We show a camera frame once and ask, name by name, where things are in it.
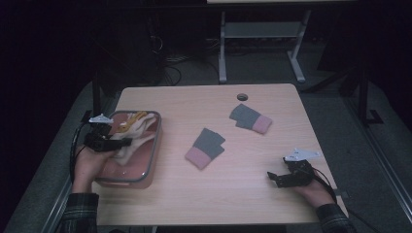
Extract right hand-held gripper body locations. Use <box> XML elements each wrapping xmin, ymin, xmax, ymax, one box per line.
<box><xmin>276</xmin><ymin>148</ymin><xmax>322</xmax><ymax>189</ymax></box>

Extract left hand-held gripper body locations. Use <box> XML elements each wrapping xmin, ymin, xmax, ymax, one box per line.
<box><xmin>83</xmin><ymin>113</ymin><xmax>115</xmax><ymax>153</ymax></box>

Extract pink basin grey rim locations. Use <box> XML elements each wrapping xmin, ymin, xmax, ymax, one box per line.
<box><xmin>93</xmin><ymin>110</ymin><xmax>162</xmax><ymax>190</ymax></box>

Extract person's right hand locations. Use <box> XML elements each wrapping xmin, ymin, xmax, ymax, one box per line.
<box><xmin>292</xmin><ymin>176</ymin><xmax>337</xmax><ymax>209</ymax></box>

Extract person's left hand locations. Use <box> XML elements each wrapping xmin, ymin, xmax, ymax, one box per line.
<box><xmin>71</xmin><ymin>144</ymin><xmax>116</xmax><ymax>194</ymax></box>

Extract black metal stand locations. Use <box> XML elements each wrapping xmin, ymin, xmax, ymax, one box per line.
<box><xmin>354</xmin><ymin>62</ymin><xmax>385</xmax><ymax>128</ymax></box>
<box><xmin>81</xmin><ymin>62</ymin><xmax>110</xmax><ymax>127</ymax></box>

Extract grey glove pink cuff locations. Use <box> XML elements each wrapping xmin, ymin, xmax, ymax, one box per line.
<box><xmin>184</xmin><ymin>127</ymin><xmax>226</xmax><ymax>171</ymax></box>
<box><xmin>228</xmin><ymin>103</ymin><xmax>273</xmax><ymax>135</ymax></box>

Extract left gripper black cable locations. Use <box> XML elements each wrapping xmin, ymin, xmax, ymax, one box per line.
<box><xmin>68</xmin><ymin>123</ymin><xmax>95</xmax><ymax>183</ymax></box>

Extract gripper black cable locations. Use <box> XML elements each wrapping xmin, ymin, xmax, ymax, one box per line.
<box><xmin>304</xmin><ymin>166</ymin><xmax>382</xmax><ymax>233</ymax></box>
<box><xmin>68</xmin><ymin>123</ymin><xmax>95</xmax><ymax>183</ymax></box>

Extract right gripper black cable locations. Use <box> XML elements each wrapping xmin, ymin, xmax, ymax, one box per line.
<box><xmin>304</xmin><ymin>166</ymin><xmax>382</xmax><ymax>233</ymax></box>

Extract metal floor rail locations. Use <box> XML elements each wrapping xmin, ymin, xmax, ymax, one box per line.
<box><xmin>343</xmin><ymin>95</ymin><xmax>412</xmax><ymax>224</ymax></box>
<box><xmin>40</xmin><ymin>96</ymin><xmax>121</xmax><ymax>233</ymax></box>

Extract black floor cables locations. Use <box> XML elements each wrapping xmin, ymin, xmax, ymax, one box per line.
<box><xmin>149</xmin><ymin>33</ymin><xmax>184</xmax><ymax>87</ymax></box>

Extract grey metal table frame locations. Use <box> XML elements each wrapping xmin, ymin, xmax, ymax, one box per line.
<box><xmin>218</xmin><ymin>9</ymin><xmax>313</xmax><ymax>84</ymax></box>

